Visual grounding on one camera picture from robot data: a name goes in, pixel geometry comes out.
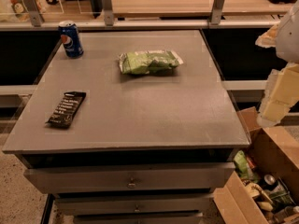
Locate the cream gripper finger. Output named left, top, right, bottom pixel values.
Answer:
left=257, top=63, right=299, bottom=127
left=255, top=24, right=278, bottom=49

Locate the blue pepsi can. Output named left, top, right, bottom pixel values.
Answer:
left=58, top=21, right=83, bottom=58

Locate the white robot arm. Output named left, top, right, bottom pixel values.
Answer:
left=255, top=0, right=299, bottom=127

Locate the silver can in box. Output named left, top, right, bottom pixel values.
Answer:
left=263, top=175, right=277, bottom=186

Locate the green jalapeno chip bag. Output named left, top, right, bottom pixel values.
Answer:
left=119, top=49, right=184, bottom=75

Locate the orange snack bag background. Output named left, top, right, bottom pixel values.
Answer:
left=0, top=0, right=47, bottom=22

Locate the cardboard box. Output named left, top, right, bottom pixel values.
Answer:
left=214, top=107, right=299, bottom=224

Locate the middle grey drawer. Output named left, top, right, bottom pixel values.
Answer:
left=56, top=193, right=213, bottom=216

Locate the grey drawer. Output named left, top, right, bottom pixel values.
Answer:
left=24, top=162, right=235, bottom=194
left=56, top=193, right=213, bottom=216
left=74, top=213, right=203, bottom=224

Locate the grey drawer cabinet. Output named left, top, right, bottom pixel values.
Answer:
left=2, top=30, right=251, bottom=224

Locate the top grey drawer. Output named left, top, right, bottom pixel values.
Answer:
left=24, top=162, right=235, bottom=194

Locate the bottom grey drawer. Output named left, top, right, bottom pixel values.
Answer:
left=74, top=213, right=203, bottom=224

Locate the black snack bar wrapper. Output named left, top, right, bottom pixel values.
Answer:
left=46, top=91, right=86, bottom=129

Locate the right metal bracket post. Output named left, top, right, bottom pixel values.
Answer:
left=209, top=0, right=225, bottom=25

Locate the metal bracket post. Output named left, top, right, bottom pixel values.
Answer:
left=102, top=0, right=114, bottom=26
left=209, top=0, right=225, bottom=25
left=23, top=0, right=44, bottom=27

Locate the middle metal bracket post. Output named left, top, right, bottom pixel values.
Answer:
left=102, top=0, right=114, bottom=26

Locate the left metal bracket post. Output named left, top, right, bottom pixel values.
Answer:
left=23, top=0, right=44, bottom=27

